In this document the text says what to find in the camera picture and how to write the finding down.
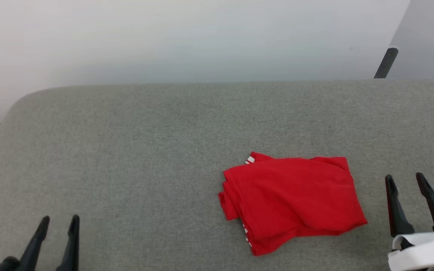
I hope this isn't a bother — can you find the red shirt with white sleeves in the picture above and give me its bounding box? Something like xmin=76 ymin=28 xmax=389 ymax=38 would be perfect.
xmin=218 ymin=151 xmax=368 ymax=257

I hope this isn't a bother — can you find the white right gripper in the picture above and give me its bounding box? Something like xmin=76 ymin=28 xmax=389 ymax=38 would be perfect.
xmin=385 ymin=172 xmax=434 ymax=271

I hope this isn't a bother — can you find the black slanted post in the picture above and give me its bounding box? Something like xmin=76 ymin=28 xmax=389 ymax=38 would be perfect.
xmin=374 ymin=47 xmax=399 ymax=79

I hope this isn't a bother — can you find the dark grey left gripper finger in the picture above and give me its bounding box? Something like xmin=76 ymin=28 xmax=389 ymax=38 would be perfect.
xmin=56 ymin=214 xmax=80 ymax=271
xmin=17 ymin=215 xmax=50 ymax=271

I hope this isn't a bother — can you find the grey fabric sofa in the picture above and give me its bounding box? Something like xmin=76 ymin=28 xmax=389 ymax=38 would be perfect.
xmin=0 ymin=79 xmax=434 ymax=271

